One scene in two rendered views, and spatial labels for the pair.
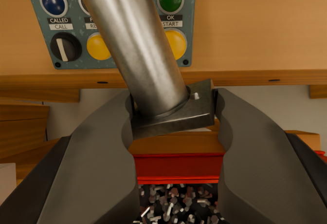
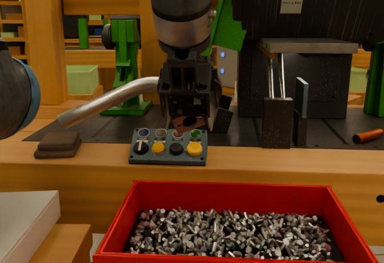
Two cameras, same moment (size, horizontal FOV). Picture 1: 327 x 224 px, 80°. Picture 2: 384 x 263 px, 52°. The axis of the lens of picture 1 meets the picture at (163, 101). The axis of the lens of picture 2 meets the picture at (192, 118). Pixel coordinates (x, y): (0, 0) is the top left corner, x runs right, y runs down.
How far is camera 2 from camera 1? 0.66 m
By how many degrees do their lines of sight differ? 73
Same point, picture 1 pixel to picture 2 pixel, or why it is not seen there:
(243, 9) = (236, 156)
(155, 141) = not seen: hidden behind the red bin
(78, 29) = (150, 142)
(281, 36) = (258, 162)
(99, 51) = (158, 146)
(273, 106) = not seen: outside the picture
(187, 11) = (203, 138)
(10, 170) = (58, 213)
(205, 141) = not seen: hidden behind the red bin
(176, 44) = (197, 145)
